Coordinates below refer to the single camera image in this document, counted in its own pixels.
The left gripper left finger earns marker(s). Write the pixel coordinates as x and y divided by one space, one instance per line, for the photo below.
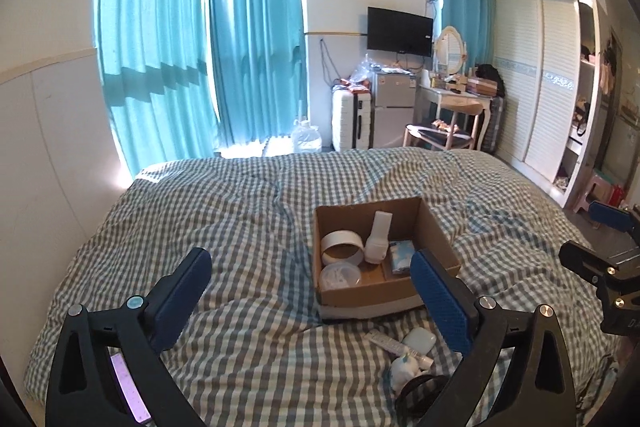
107 370

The wooden chair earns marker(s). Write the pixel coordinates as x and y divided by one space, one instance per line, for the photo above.
444 135

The white tube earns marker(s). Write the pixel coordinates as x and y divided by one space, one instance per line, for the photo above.
397 348

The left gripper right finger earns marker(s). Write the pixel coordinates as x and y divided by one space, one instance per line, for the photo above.
537 388

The black wall television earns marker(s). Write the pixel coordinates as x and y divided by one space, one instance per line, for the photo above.
399 32

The checkered bed duvet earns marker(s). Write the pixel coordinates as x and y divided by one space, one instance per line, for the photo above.
255 352

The white plastic bottle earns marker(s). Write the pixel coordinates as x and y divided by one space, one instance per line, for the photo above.
376 247

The light blue earbuds case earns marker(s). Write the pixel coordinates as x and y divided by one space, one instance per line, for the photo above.
420 339

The silver mini fridge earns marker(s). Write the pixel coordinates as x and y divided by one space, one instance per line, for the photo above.
393 98

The large blue curtain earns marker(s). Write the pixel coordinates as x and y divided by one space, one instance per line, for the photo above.
184 79

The clear plastic bag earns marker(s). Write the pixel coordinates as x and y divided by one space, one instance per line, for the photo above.
306 138

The white dressing table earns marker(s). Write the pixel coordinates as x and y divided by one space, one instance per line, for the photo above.
491 111

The small blue curtain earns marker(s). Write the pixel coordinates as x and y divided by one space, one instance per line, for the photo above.
466 6

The black bag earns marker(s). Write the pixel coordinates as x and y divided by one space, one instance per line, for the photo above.
489 72

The black round lid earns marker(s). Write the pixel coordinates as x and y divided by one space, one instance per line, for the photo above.
418 395

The clear plastic round container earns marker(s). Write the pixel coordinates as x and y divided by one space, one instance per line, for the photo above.
339 275

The white sliding wardrobe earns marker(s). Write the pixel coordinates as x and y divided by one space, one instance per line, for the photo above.
548 53

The white suitcase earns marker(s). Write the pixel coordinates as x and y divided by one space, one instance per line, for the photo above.
351 120

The brown cardboard box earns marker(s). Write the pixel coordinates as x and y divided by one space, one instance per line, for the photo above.
380 291

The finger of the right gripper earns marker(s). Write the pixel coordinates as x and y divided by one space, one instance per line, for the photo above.
616 277
622 227

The pink plastic stool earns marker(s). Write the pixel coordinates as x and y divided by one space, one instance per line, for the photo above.
597 189

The blue tissue pack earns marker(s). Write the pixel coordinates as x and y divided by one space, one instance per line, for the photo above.
401 253

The oval vanity mirror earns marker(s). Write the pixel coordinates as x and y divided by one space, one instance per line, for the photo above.
450 52

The white tape roll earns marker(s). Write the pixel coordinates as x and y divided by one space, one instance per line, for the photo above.
342 246

